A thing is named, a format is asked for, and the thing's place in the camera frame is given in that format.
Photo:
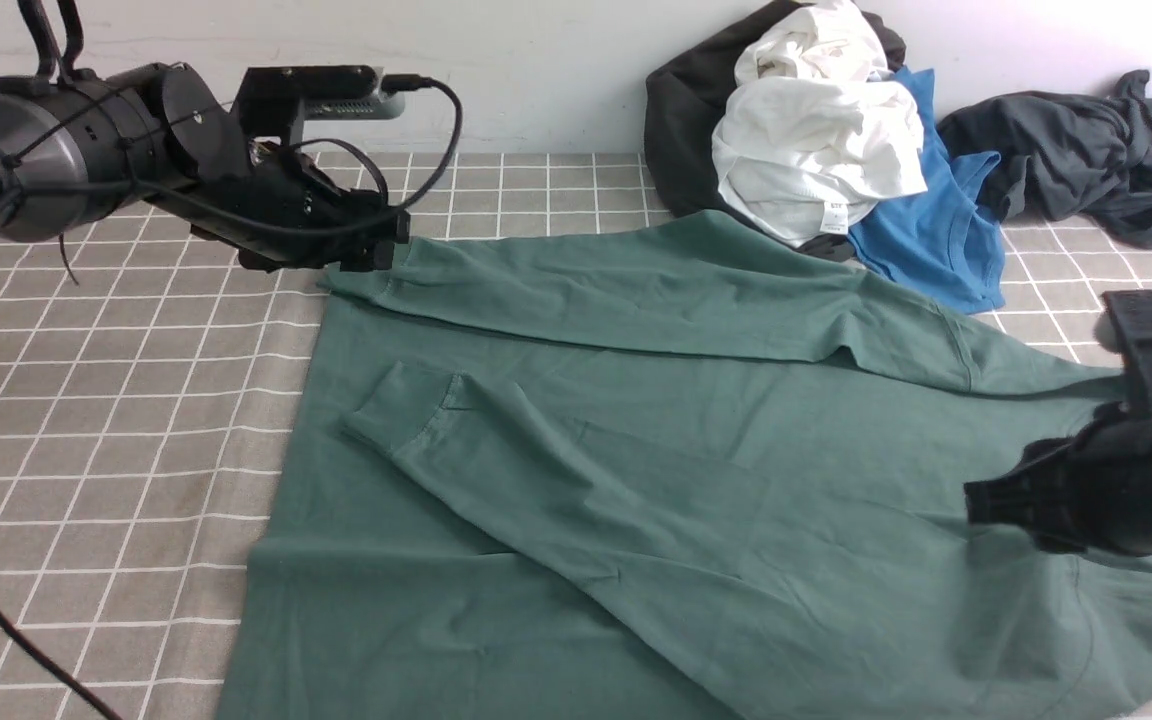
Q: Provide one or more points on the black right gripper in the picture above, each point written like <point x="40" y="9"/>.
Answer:
<point x="1087" y="492"/>

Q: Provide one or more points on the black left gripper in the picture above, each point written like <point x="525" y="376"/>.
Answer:
<point x="285" y="213"/>

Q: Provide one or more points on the green long-sleeve shirt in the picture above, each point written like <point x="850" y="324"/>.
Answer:
<point x="677" y="473"/>

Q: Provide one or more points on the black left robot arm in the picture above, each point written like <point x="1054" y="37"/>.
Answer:
<point x="73" y="152"/>

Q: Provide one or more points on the blue shirt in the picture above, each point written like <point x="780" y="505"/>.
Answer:
<point x="941" y="242"/>

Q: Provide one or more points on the dark grey crumpled shirt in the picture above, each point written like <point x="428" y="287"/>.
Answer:
<point x="1061" y="155"/>

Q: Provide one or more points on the white crumpled shirt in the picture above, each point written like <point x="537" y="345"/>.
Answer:
<point x="817" y="131"/>

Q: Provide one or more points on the grey checkered tablecloth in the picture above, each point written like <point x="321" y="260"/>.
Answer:
<point x="144" y="410"/>

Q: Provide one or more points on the black garment under pile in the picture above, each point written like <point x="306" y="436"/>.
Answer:
<point x="686" y="98"/>

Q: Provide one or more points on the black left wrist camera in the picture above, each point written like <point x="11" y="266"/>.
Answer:
<point x="276" y="102"/>

